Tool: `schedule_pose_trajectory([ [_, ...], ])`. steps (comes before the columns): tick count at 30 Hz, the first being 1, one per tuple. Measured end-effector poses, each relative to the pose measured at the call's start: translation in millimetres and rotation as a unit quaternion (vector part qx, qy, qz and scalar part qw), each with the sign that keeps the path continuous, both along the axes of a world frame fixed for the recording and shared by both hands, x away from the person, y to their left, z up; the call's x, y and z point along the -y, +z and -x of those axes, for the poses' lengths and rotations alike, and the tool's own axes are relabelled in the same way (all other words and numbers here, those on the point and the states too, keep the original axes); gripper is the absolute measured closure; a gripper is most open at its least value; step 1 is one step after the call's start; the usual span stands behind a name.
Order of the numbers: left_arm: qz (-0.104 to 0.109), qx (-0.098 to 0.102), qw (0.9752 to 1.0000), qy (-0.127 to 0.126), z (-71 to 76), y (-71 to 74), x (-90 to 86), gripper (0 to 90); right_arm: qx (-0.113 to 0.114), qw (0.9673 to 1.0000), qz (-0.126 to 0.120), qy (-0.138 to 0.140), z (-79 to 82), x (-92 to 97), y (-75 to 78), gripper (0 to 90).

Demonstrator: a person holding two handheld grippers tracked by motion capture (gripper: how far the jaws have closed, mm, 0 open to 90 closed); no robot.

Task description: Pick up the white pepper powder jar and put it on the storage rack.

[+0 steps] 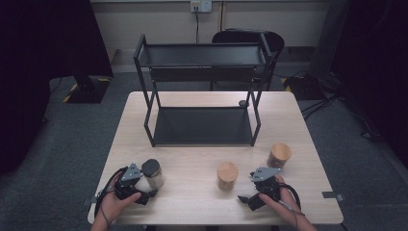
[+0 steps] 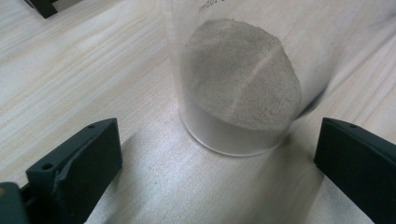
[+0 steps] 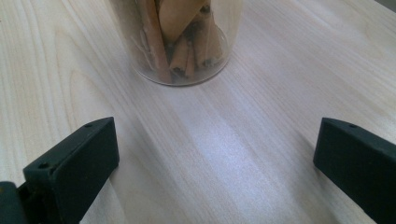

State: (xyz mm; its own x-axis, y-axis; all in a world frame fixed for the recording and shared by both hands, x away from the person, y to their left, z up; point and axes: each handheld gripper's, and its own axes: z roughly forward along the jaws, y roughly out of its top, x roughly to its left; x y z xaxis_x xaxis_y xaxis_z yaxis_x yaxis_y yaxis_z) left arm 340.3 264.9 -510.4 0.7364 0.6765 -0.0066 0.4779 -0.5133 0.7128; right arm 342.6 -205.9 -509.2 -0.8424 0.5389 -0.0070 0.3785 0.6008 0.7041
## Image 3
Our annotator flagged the glass jar of brown sticks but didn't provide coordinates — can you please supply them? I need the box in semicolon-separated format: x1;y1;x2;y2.
106;0;244;87

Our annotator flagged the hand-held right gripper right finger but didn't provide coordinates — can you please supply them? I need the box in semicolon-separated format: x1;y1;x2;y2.
313;117;396;224

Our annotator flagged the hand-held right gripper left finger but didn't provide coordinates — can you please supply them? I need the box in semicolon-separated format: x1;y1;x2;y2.
18;117;120;224

